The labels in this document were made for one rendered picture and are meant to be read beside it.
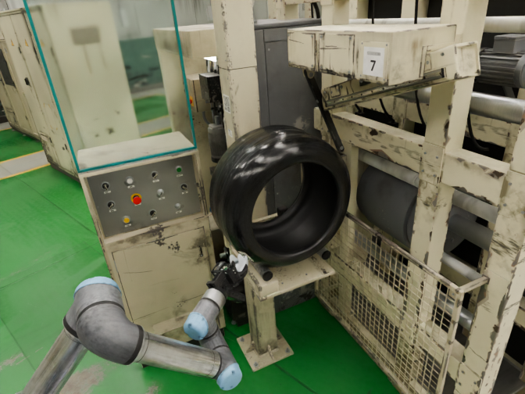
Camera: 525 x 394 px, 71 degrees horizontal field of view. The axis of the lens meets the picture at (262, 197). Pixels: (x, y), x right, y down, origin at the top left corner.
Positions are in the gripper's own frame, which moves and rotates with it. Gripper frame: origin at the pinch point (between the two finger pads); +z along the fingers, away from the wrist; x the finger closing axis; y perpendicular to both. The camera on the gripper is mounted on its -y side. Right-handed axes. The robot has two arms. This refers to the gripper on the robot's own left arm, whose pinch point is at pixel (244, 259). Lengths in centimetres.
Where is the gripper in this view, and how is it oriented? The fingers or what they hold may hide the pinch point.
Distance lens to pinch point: 141.7
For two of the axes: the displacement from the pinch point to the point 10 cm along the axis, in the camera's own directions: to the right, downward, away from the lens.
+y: -4.3, -8.2, -3.9
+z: 3.9, -5.5, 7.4
